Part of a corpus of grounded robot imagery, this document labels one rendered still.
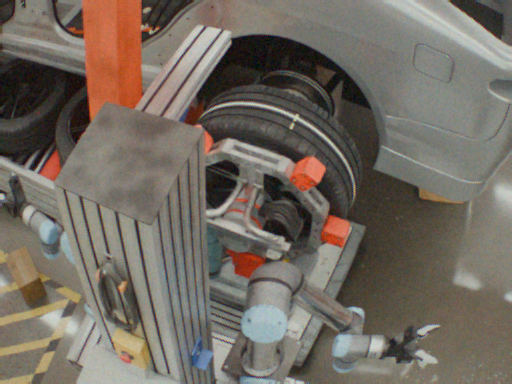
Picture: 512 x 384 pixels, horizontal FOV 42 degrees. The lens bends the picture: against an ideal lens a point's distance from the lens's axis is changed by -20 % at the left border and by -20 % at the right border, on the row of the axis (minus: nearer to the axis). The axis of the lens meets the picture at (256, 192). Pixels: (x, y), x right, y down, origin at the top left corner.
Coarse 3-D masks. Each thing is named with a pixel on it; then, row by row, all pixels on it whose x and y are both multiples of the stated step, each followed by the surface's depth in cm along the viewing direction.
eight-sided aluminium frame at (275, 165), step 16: (224, 144) 274; (240, 144) 275; (208, 160) 281; (240, 160) 273; (256, 160) 271; (272, 160) 273; (288, 160) 271; (288, 176) 269; (304, 192) 273; (208, 208) 310; (320, 208) 277; (320, 224) 281; (304, 240) 300; (320, 240) 289; (288, 256) 304
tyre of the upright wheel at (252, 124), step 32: (224, 96) 293; (256, 96) 282; (288, 96) 282; (224, 128) 277; (256, 128) 272; (288, 128) 273; (320, 128) 279; (320, 160) 273; (352, 160) 287; (352, 192) 290
